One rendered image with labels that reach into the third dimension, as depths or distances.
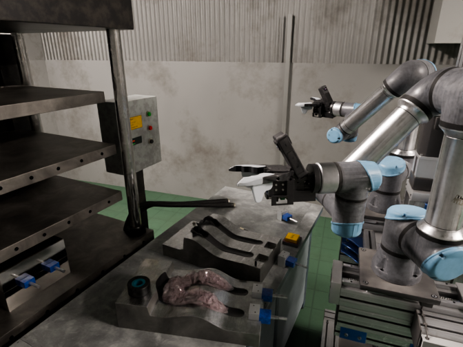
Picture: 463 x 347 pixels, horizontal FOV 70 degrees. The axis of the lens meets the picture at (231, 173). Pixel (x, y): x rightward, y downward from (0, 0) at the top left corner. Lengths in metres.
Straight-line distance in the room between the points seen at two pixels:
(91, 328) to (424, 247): 1.10
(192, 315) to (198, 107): 2.86
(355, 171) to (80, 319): 1.09
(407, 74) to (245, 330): 1.14
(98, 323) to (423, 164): 1.28
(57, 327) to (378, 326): 1.11
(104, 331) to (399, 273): 1.00
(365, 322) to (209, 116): 2.87
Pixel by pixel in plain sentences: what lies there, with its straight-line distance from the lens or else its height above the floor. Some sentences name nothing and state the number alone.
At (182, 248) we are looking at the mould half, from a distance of 1.58.
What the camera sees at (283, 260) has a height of 0.84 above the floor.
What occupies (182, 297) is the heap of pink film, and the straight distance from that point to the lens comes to 1.27.
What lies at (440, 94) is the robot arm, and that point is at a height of 1.62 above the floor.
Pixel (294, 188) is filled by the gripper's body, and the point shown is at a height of 1.42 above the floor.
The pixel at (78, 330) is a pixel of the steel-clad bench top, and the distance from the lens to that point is 1.39.
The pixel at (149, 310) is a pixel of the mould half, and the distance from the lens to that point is 1.25.
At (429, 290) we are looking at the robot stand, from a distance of 1.22.
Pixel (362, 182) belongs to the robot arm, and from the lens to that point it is 0.82.
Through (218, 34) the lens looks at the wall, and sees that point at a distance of 3.63.
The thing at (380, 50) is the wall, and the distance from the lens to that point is 3.39.
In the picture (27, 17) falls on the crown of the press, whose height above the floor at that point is 1.82.
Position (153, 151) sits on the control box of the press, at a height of 1.15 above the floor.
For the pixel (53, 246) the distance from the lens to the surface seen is 1.60.
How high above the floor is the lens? 1.72
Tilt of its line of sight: 21 degrees down
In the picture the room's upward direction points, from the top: straight up
